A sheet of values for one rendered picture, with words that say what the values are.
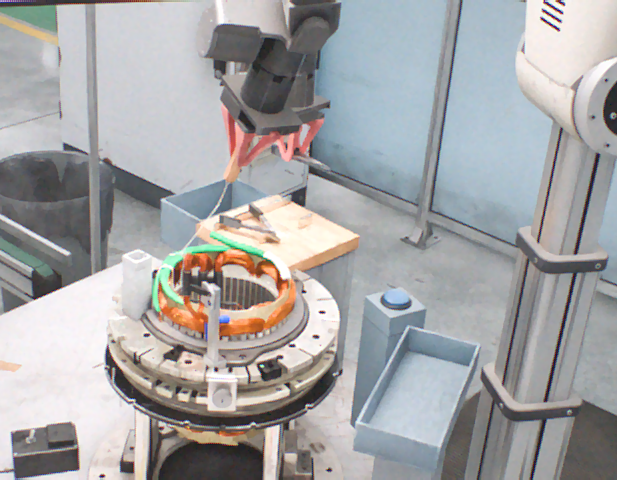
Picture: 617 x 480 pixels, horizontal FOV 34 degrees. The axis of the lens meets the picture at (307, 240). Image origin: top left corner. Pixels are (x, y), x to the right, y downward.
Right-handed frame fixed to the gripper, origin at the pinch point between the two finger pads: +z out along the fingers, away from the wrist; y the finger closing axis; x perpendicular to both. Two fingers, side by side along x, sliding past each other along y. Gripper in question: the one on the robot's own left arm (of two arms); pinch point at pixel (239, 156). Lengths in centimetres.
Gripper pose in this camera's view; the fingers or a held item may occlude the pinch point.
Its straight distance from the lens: 129.3
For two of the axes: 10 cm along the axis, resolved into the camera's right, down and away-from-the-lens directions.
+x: 8.0, -1.3, 5.9
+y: 5.0, 6.9, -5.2
